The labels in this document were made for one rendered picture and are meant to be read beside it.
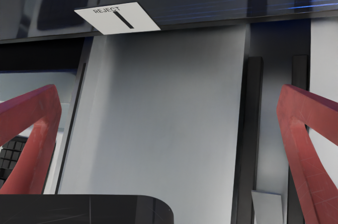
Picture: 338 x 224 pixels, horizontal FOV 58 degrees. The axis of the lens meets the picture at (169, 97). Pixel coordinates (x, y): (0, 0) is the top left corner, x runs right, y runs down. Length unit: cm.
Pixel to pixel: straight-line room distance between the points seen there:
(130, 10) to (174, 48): 16
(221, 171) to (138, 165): 12
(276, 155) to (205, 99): 12
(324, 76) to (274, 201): 17
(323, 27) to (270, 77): 9
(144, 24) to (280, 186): 26
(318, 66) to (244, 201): 19
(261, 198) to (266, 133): 10
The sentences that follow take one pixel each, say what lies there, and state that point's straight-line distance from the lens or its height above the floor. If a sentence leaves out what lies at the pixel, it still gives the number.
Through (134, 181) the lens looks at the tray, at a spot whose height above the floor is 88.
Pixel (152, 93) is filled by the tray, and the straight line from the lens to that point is 48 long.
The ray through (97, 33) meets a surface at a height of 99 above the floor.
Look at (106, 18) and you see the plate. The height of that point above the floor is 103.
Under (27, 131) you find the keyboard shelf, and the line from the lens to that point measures 74.
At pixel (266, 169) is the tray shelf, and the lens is 41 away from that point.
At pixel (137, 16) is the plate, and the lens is 36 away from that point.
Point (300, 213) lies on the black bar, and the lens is 39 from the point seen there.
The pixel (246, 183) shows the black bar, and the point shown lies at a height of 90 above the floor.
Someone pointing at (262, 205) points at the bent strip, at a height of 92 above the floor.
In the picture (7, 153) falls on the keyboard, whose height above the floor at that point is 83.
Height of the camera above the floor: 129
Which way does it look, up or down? 61 degrees down
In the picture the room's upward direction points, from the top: 54 degrees counter-clockwise
